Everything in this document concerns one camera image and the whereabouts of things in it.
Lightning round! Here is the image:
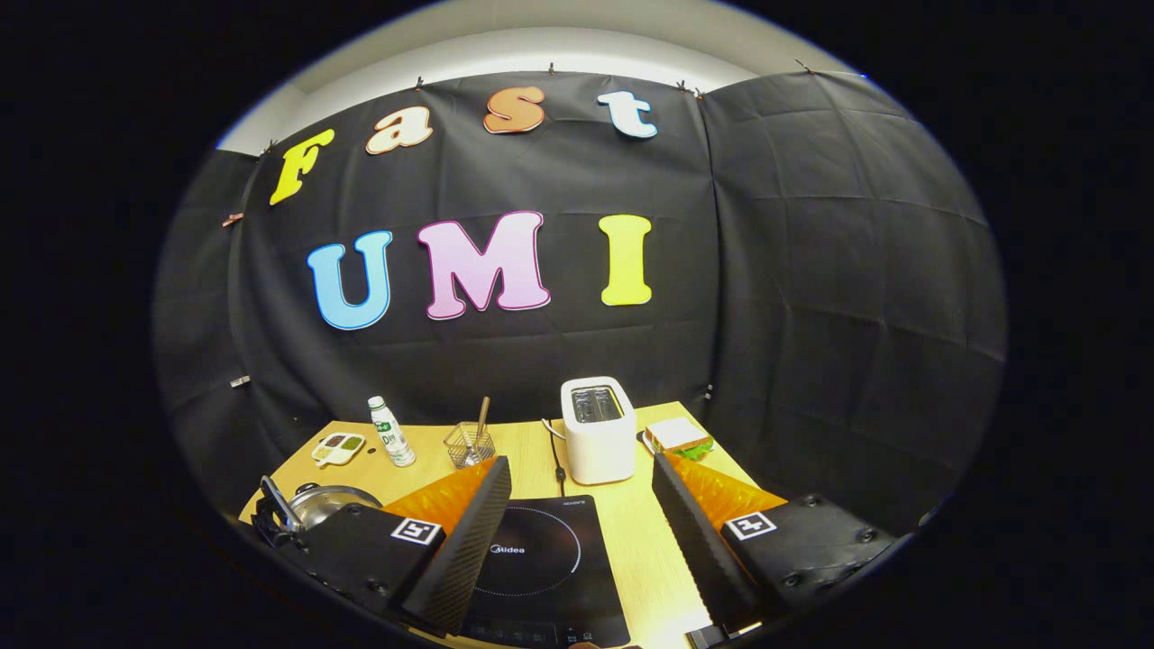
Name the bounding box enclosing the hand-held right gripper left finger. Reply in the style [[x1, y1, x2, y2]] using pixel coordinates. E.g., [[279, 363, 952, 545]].
[[270, 455, 513, 636]]

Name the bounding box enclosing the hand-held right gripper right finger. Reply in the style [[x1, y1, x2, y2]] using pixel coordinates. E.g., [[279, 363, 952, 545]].
[[651, 451, 902, 636]]

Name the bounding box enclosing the black induction cooktop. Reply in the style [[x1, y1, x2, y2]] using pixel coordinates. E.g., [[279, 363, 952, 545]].
[[462, 494, 632, 649]]

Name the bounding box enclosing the stainless steel pot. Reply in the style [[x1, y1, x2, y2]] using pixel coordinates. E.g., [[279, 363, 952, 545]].
[[252, 476, 384, 549]]

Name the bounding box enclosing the sandwich with lettuce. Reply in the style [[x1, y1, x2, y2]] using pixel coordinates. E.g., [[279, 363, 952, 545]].
[[644, 416, 715, 462]]

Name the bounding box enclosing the white bottle with green label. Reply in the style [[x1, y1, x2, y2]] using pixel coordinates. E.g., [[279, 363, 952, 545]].
[[368, 396, 417, 468]]

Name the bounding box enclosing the white toaster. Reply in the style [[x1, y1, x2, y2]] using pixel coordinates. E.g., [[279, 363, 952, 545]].
[[560, 376, 638, 486]]

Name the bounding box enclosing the white divided dish of beans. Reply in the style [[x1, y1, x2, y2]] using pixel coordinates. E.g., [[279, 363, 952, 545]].
[[311, 432, 367, 467]]

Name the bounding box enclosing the black backdrop cloth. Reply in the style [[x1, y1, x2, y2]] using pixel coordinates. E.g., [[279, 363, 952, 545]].
[[151, 70, 1009, 533]]

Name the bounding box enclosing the wire utensil holder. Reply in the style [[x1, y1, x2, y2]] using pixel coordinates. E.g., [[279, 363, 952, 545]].
[[443, 421, 497, 470]]

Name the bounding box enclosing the black toaster power cable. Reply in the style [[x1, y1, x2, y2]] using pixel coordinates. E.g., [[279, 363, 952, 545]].
[[541, 418, 569, 498]]

